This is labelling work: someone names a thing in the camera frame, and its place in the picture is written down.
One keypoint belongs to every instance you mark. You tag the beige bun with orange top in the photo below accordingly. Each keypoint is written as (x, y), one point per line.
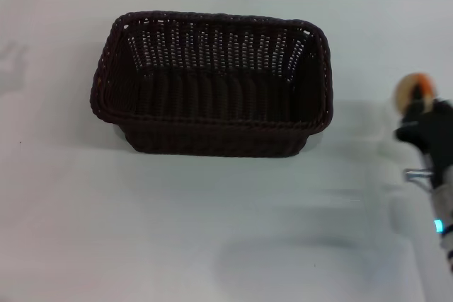
(407, 91)

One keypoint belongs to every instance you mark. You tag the black woven rectangular basket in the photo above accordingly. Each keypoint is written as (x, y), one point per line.
(212, 104)

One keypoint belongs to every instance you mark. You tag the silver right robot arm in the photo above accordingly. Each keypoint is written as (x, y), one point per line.
(444, 217)

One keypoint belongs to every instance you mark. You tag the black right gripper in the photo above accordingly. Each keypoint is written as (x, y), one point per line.
(431, 132)

